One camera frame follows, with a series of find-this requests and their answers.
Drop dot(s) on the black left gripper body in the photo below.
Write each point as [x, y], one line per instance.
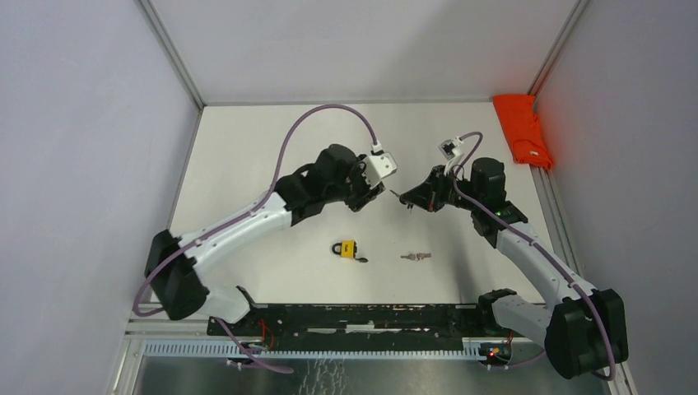
[355, 190]

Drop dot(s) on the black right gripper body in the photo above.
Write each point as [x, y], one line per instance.
[445, 192]

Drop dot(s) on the black head key bunch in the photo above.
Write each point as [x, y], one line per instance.
[397, 194]

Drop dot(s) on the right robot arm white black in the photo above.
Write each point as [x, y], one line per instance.
[581, 328]

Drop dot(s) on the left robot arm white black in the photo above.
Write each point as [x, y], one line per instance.
[176, 265]

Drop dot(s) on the silver key bunch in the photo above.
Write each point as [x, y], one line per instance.
[416, 256]

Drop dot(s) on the orange folded cloth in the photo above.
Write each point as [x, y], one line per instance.
[522, 130]

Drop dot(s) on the yellow padlock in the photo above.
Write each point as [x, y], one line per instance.
[348, 249]

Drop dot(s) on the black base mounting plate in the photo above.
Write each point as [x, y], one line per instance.
[363, 327]

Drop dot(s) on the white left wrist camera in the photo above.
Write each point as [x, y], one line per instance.
[378, 165]

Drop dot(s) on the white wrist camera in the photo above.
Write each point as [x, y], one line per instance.
[452, 149]
[378, 165]

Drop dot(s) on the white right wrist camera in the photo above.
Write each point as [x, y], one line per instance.
[452, 149]

